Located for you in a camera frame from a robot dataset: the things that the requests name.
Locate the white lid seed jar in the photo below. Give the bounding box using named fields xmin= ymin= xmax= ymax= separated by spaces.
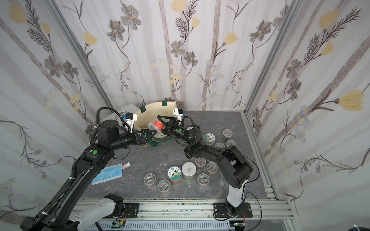
xmin=182 ymin=162 xmax=197 ymax=181

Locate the red label seed jar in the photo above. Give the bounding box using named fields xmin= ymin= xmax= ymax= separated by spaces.
xmin=167 ymin=166 xmax=182 ymax=185

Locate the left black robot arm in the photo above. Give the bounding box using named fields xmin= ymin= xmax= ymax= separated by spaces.
xmin=20 ymin=120 xmax=156 ymax=231

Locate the cream canvas tote bag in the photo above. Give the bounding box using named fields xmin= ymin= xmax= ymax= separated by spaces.
xmin=134 ymin=101 xmax=177 ymax=130

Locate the clear lid green seed cup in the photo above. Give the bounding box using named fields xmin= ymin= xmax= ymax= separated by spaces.
xmin=222 ymin=129 xmax=233 ymax=141

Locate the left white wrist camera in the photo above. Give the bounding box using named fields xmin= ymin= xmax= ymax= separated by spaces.
xmin=120 ymin=112 xmax=138 ymax=133

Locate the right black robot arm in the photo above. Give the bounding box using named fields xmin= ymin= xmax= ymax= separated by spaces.
xmin=157 ymin=116 xmax=253 ymax=217

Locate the silver first aid case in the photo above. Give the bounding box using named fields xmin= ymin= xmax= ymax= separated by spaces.
xmin=100 ymin=104 xmax=139 ymax=126

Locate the large strawberry label jar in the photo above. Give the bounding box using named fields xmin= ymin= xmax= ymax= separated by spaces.
xmin=203 ymin=133 xmax=216 ymax=145

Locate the orange sunflower seed cup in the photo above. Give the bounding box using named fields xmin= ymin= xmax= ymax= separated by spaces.
xmin=225 ymin=140 xmax=237 ymax=148

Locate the blue face mask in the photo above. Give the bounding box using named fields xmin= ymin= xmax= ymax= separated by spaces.
xmin=92 ymin=164 xmax=123 ymax=185

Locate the black corrugated cable conduit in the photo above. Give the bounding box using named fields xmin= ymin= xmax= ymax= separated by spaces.
xmin=24 ymin=106 xmax=125 ymax=231

